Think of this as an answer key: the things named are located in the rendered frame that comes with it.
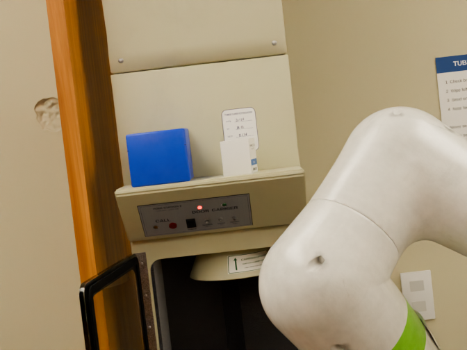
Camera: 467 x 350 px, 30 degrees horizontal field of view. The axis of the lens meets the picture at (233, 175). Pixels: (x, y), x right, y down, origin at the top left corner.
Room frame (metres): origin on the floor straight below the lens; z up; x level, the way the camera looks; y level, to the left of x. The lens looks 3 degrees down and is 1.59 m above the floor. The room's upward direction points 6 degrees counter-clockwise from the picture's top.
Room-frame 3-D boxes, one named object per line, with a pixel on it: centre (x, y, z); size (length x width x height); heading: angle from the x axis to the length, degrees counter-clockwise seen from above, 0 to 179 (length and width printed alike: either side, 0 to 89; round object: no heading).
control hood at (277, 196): (1.51, 0.04, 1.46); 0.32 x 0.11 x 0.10; 89
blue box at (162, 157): (1.51, 0.12, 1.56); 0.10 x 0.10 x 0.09; 89
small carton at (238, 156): (1.51, -0.01, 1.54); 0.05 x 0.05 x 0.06; 77
